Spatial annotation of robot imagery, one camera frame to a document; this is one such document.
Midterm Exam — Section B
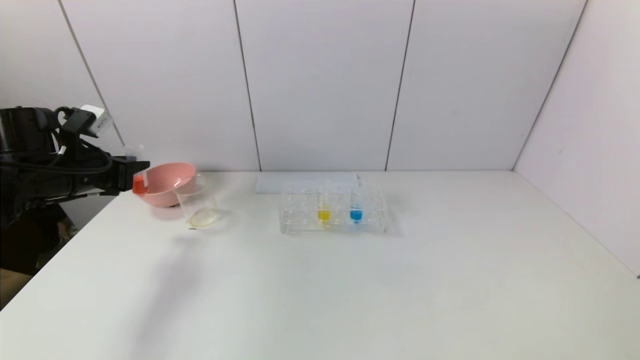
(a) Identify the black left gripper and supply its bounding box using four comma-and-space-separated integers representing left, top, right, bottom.
92, 155, 151, 192

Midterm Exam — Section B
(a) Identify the test tube with red pigment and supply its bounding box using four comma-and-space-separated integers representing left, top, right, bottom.
125, 144, 150, 196

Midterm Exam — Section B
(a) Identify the clear glass beaker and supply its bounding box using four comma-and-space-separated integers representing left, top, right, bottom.
173, 174, 222, 230

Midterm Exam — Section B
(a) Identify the test tube with yellow pigment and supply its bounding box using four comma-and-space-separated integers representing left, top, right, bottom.
317, 184, 332, 227

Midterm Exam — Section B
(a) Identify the test tube with blue pigment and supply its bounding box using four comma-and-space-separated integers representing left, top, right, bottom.
349, 182, 364, 226

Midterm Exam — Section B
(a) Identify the clear acrylic test tube rack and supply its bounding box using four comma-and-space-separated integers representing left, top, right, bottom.
278, 182, 389, 235

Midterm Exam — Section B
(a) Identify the pink plastic bowl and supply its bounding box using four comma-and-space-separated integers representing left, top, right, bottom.
136, 161, 198, 209

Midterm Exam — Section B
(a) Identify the white paper sheet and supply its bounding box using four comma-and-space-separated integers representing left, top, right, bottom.
255, 173, 361, 195

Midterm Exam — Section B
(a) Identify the dark background furniture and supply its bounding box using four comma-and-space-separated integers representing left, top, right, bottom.
0, 202, 77, 277

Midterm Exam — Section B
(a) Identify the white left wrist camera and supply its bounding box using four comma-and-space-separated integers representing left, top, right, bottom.
79, 104, 115, 139

